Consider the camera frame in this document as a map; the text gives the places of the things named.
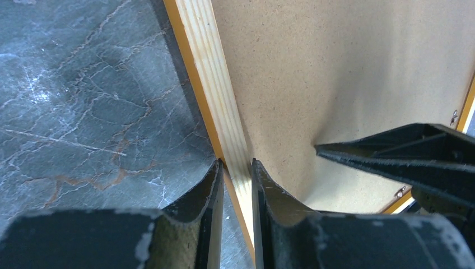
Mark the wooden picture frame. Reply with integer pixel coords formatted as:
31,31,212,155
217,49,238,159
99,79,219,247
165,1,474,262

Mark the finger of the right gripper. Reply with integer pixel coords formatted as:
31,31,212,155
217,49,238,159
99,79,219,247
314,123,474,207

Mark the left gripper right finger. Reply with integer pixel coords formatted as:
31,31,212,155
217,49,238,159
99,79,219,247
252,159,474,268

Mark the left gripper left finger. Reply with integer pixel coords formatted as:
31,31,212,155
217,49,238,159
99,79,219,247
1,160,224,268

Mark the brown frame backing board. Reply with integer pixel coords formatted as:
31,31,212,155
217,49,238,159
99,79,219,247
212,1,474,213

